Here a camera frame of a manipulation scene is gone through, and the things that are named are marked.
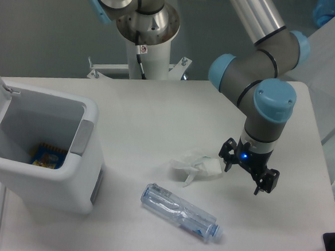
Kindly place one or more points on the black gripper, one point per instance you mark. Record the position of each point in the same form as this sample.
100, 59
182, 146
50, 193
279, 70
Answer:
252, 156

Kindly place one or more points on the white paper tissue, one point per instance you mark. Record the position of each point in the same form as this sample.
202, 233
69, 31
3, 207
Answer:
196, 164

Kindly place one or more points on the clear crushed plastic bottle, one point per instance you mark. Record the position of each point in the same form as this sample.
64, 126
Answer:
169, 206

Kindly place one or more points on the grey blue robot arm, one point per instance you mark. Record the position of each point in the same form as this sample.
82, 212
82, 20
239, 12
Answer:
252, 84

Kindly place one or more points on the white open trash can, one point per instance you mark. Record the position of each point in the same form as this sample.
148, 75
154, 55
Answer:
32, 115

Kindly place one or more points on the translucent plastic storage box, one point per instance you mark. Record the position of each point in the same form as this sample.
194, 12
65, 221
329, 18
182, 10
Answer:
318, 73

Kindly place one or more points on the blue yellow snack wrapper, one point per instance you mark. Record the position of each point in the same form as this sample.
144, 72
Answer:
48, 156

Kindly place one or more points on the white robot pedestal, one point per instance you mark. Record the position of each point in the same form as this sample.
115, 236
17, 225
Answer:
148, 42

